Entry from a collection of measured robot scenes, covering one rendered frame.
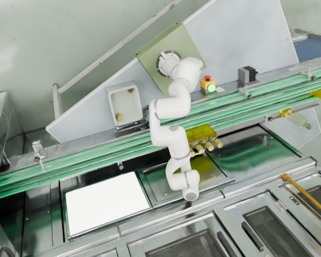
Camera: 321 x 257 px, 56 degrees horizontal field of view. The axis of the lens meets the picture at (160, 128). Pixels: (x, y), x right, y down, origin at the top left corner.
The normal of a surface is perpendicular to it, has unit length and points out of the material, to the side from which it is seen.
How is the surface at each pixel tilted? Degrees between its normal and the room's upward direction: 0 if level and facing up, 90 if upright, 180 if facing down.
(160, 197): 90
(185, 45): 2
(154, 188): 90
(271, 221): 90
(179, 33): 2
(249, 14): 0
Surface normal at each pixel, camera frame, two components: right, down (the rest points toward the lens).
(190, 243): -0.13, -0.84
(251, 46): 0.33, 0.47
